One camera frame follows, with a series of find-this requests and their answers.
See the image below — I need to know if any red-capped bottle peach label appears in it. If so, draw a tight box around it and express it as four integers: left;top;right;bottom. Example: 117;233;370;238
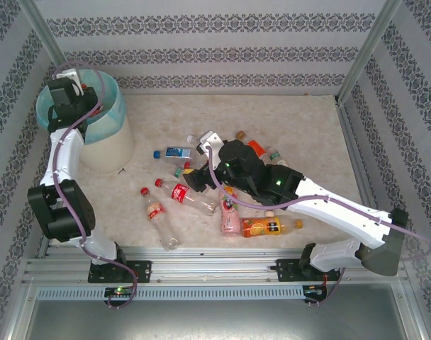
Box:
140;186;184;252

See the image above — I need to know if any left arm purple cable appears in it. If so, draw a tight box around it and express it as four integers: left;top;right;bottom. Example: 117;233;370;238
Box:
52;60;138;310

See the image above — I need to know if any pink drink bottle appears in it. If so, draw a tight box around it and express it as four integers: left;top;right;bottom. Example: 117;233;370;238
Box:
220;187;242;238

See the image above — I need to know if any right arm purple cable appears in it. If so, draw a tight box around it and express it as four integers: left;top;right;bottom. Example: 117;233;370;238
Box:
206;144;431;310

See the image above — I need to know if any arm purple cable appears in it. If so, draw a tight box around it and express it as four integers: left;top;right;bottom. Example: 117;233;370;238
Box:
52;60;138;310
206;144;431;310

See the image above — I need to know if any light blue bin liner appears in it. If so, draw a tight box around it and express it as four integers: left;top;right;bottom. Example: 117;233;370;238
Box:
36;69;128;145

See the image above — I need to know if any orange juice bottle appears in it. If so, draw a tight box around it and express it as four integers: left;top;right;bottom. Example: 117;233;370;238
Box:
240;215;304;239

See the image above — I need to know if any red-label cola bottle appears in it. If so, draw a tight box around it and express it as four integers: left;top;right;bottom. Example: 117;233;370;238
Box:
154;178;219;217

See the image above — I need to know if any white-capped bottle leaf label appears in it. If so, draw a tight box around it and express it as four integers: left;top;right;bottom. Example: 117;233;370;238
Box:
267;147;289;167

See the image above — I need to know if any grey metal shelf panel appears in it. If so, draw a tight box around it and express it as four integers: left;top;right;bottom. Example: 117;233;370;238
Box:
0;283;431;340

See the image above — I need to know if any aluminium frame post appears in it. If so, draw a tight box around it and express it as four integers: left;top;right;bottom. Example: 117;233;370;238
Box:
16;0;67;72
334;0;404;107

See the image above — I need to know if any slotted grey cable duct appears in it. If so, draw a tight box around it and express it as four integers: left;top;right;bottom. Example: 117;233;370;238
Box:
36;285;305;302

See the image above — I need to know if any aluminium side rail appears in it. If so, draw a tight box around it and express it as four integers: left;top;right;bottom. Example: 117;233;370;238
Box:
335;101;411;270

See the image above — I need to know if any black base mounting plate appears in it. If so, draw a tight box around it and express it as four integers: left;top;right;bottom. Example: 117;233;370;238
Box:
275;258;342;283
87;260;152;284

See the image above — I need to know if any blue-capped water bottle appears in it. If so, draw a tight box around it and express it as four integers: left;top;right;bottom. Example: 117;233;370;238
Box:
152;145;202;162

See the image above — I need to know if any green-label tea bottle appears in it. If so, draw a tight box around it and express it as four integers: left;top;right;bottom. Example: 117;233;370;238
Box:
172;166;198;181

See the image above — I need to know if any cream round bin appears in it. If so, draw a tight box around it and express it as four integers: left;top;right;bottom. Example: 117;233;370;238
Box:
36;69;136;174

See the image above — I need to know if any aluminium mounting rail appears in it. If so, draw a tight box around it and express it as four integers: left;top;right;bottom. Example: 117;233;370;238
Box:
23;246;408;284

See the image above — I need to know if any orange NFC label bottle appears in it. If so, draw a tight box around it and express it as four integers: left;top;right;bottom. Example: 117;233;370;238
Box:
235;130;269;159

